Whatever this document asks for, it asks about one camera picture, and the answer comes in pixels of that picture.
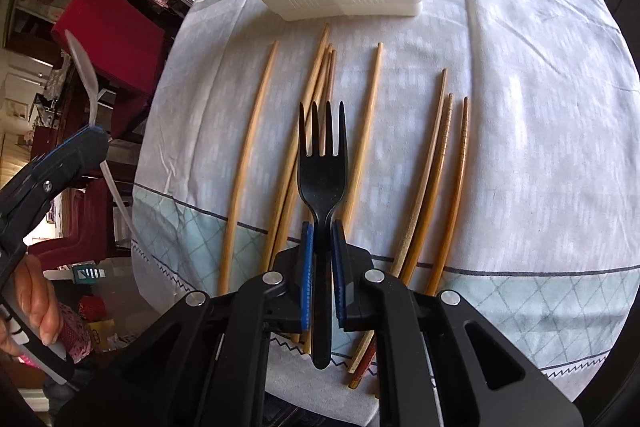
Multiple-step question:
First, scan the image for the wooden chopstick far left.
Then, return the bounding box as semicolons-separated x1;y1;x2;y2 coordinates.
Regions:
217;40;280;295

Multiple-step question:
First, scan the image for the white patterned tablecloth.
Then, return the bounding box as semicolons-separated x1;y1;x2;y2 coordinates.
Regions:
131;0;639;399

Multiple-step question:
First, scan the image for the clear plastic spoon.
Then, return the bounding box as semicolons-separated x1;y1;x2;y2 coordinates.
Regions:
64;30;144;251

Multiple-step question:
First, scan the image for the light wooden chopstick right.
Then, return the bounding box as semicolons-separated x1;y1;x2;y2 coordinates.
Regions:
348;68;448;389

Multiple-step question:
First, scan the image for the red chair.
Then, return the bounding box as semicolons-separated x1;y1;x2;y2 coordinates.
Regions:
27;0;170;258

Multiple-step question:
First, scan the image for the brown ribbed chopstick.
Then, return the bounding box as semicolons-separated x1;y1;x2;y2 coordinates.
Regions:
425;96;471;297
348;92;456;390

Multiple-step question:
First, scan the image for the person's left hand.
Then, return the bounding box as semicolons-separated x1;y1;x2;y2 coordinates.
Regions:
13;255;63;346

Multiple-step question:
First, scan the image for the wooden chopstick centre right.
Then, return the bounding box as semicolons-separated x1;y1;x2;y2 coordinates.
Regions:
342;42;384;236

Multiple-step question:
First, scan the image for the black plastic fork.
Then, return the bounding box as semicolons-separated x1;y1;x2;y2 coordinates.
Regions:
297;103;348;369

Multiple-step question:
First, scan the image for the brown ribbed chopstick far right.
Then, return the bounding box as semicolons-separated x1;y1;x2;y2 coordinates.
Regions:
425;96;471;297

